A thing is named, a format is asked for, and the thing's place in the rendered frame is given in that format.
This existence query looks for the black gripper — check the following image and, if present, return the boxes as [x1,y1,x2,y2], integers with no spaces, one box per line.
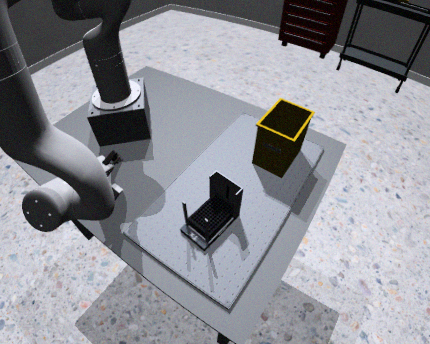
[97,151,123,177]

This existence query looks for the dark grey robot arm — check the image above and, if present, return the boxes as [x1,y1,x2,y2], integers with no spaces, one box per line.
[0,0,141,232]

